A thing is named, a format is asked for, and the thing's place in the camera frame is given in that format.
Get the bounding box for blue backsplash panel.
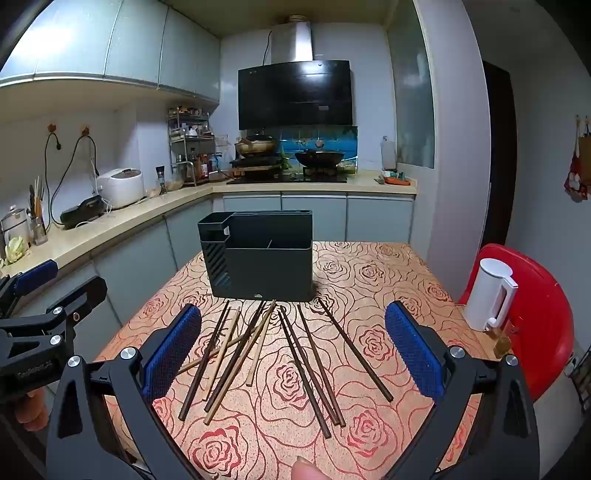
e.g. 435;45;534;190
276;126;359;172

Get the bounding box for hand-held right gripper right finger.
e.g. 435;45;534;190
383;301;539;480

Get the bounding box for dark wooden chopstick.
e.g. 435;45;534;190
277;307;331;439
318;298;394;402
179;300;230;421
204;300;267;413

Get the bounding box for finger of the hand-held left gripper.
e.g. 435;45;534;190
0;275;108;350
0;259;59;317

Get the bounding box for black range hood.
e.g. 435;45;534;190
238;16;354;131

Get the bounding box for person's left hand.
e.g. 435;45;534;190
13;387;51;432

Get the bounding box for rose patterned tablecloth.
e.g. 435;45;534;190
90;240;506;480

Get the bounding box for pale cabbage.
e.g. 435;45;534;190
4;235;27;265

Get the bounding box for white plastic bottle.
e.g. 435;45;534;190
380;135;398;171

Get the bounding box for light wooden chopstick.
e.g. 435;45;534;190
175;331;254;376
246;302;279;387
202;308;242;402

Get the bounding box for dark grey utensil holder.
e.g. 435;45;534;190
198;210;315;302

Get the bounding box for grey upper kitchen cabinet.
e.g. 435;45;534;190
0;0;222;104

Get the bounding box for black countertop appliance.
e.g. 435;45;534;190
60;195;106;230

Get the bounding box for group of wooden chopsticks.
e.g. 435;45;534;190
203;299;278;425

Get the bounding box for frosted glass window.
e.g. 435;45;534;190
387;0;435;169

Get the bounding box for white electric kettle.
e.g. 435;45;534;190
463;257;519;332

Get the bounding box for black wok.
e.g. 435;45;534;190
294;148;347;169

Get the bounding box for dark wooden door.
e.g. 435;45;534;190
482;60;517;252

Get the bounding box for black gas hob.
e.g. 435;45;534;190
226;167;350;185

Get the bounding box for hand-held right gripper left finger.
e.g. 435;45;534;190
45;302;206;480

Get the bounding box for golden cooking pot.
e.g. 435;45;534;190
234;134;279;156

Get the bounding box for white rice cooker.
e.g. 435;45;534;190
96;168;145;210

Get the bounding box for red plastic chair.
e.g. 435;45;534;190
457;244;575;401

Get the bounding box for red hanging cloth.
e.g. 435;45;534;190
563;115;591;201

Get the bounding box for person's right hand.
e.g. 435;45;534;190
291;456;331;480

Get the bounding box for metal spice rack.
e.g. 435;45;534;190
167;106;218;186

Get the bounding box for steel pot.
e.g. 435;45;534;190
0;205;31;243

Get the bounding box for reddish brown wooden chopstick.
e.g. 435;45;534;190
281;310;341;427
297;304;347;426

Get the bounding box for beige kitchen countertop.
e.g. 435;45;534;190
0;168;417;278

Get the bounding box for countertop cup with utensils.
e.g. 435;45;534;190
28;174;49;246

